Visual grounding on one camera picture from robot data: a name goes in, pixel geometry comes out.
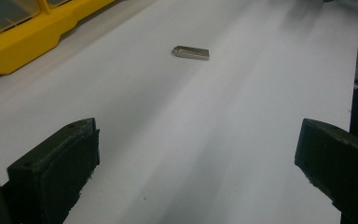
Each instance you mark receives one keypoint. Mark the small grey metal block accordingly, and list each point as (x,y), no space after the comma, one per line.
(191,53)

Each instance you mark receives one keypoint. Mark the yellow plastic organizer box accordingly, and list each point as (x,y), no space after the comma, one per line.
(21,34)

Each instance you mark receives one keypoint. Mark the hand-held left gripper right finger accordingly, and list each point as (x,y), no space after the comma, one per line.
(338,158)

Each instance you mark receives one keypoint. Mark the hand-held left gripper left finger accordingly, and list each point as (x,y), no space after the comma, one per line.
(51,174)

